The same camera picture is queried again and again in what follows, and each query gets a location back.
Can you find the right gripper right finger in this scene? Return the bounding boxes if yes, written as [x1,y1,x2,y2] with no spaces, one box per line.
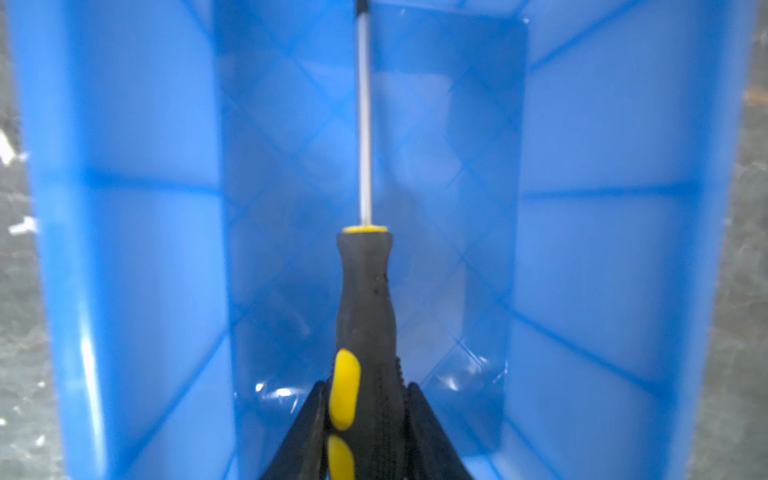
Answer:
[406,382,473,480]

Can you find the blue plastic bin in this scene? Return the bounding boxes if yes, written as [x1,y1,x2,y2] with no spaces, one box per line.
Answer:
[5,1,758,479]

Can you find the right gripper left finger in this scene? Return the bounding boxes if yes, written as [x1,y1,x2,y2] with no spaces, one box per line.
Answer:
[260,381,330,480]

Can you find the black yellow screwdriver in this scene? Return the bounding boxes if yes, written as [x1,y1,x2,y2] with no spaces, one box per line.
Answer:
[327,1,407,479]

